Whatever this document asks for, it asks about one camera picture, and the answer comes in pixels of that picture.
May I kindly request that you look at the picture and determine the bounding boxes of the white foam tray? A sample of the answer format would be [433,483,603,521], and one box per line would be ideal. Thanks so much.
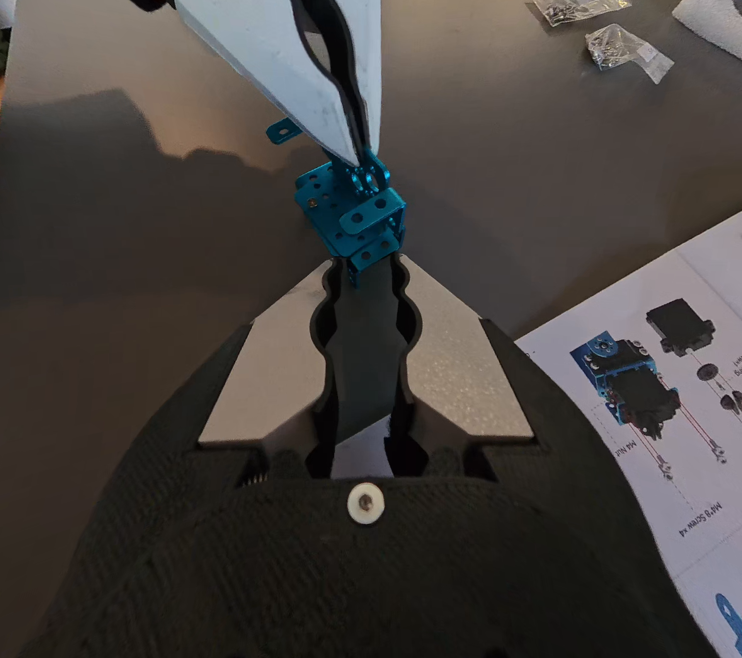
[672,0,742,61]

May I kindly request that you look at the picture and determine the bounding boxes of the blue metal bracket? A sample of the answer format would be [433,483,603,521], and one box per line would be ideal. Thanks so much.
[265,120,408,290]

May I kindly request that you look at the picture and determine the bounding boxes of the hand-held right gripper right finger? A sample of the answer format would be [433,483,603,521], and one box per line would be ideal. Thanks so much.
[385,254,535,449]

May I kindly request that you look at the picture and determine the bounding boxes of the dark brown desk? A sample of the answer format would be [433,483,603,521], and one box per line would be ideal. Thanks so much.
[0,0,742,658]

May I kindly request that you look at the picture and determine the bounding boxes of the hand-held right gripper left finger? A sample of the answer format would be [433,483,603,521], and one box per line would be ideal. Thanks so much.
[197,257,349,449]

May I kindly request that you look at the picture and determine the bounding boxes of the printed instruction manual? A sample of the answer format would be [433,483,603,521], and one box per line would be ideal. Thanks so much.
[515,214,742,658]

